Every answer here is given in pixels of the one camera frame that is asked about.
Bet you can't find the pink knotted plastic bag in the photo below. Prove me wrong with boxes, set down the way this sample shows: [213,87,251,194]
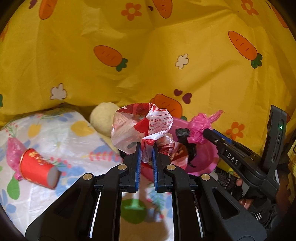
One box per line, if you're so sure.
[187,110,223,145]

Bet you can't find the black plastic bag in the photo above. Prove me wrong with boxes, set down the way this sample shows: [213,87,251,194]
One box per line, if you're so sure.
[175,128,197,168]

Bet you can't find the red paper cup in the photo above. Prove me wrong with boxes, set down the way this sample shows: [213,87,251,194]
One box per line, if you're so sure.
[19,148,60,189]

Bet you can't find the small red white wrapper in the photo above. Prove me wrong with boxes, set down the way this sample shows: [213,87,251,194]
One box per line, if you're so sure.
[111,103,174,163]

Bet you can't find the large red snack wrapper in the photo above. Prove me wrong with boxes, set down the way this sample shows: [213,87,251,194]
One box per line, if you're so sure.
[157,134,189,169]

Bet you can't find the right gloved hand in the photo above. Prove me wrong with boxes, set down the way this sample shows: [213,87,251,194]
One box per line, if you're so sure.
[232,178,281,232]

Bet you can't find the yellow tissue pack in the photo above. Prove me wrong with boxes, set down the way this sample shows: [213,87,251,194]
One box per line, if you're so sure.
[285,138,296,203]

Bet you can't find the black mickey print bag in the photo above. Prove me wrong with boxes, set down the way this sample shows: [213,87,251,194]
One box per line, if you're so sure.
[210,167,242,193]

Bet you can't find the pink plastic bucket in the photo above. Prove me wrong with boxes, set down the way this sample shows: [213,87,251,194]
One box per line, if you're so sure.
[140,116,220,180]

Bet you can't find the floral bed sheet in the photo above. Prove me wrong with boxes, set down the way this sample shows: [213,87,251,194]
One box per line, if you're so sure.
[1,108,174,240]

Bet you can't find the yellow carrot print curtain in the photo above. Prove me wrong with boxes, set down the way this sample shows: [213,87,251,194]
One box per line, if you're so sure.
[1,1,295,151]

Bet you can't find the cream round plush ball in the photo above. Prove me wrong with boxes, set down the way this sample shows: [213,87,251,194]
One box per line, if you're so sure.
[90,102,120,137]

